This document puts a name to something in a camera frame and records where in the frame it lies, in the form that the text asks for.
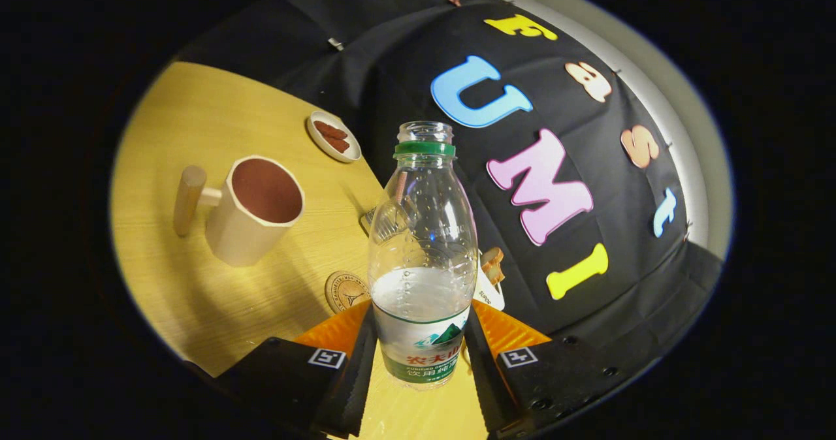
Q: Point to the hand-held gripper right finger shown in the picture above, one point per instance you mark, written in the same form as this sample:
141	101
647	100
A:
483	381

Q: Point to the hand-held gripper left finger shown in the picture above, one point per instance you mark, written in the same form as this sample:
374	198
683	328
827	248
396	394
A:
356	388

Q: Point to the round wooden coaster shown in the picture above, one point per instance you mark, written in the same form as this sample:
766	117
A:
343	293

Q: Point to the clear plastic juice bottle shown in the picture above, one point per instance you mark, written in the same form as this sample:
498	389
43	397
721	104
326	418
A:
421	231

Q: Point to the toast slice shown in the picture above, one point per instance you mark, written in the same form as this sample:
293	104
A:
495	274
491	255

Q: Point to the small clear glass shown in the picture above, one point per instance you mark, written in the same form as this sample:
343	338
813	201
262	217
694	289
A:
367	221

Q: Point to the wooden table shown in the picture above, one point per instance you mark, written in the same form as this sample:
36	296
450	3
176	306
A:
196	309

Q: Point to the red-brown food piece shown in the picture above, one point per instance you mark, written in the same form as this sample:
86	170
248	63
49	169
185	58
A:
338	144
330	130

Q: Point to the round white plate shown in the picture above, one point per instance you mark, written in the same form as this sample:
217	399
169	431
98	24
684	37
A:
315	141

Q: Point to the metal clip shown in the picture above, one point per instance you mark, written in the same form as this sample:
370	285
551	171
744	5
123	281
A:
336	44

